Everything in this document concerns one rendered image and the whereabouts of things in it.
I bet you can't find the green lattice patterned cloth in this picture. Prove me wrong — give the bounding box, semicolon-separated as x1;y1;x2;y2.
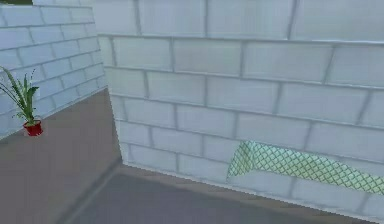
226;140;384;196

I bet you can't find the green house plant red pot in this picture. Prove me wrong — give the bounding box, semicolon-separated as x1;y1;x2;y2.
0;65;44;138

